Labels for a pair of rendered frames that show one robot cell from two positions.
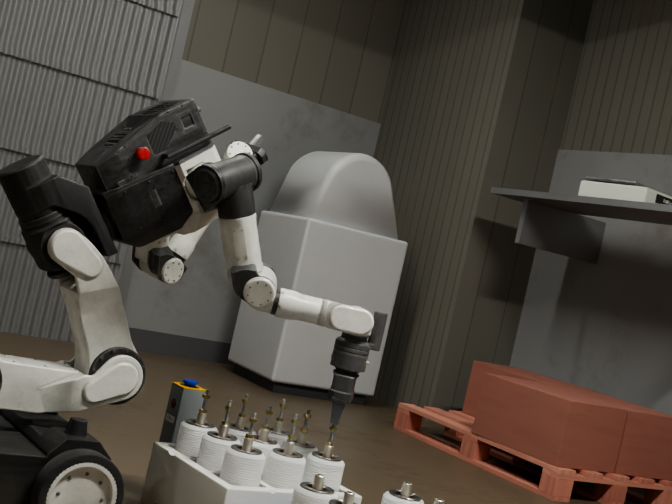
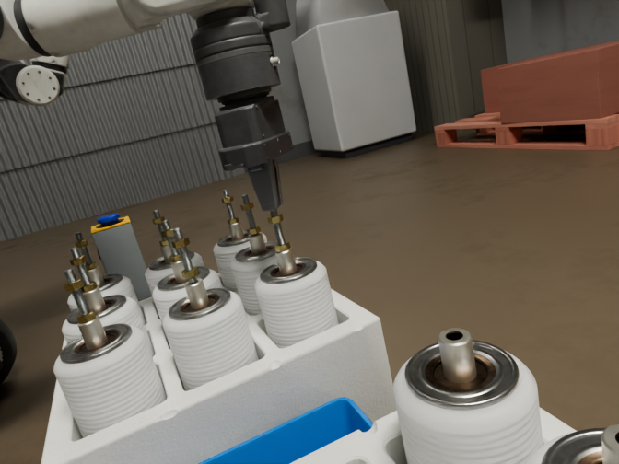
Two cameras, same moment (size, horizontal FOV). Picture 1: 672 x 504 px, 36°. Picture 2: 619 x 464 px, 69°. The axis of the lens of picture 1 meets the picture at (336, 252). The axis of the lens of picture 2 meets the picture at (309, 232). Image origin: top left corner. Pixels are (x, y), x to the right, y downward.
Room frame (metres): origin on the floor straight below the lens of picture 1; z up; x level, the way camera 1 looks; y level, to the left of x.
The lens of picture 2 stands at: (2.05, -0.26, 0.45)
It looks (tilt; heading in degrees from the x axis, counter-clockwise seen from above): 16 degrees down; 14
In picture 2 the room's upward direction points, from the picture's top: 13 degrees counter-clockwise
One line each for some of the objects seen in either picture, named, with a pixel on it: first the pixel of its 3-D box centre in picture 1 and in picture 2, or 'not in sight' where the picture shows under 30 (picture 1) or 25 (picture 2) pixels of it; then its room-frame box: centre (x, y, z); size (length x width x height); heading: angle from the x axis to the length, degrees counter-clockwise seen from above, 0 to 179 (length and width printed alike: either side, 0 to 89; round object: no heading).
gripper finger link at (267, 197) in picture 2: (336, 411); (262, 185); (2.56, -0.09, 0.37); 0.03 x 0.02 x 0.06; 82
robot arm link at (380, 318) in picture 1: (360, 330); (234, 1); (2.58, -0.10, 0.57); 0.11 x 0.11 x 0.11; 6
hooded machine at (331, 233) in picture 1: (324, 271); (348, 62); (5.64, 0.04, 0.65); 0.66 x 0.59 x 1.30; 124
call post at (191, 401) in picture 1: (176, 443); (136, 297); (2.79, 0.30, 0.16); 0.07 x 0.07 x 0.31; 36
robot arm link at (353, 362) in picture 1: (346, 375); (250, 108); (2.57, -0.09, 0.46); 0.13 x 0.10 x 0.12; 172
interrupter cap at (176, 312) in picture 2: (287, 453); (200, 304); (2.50, 0.01, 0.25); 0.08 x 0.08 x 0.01
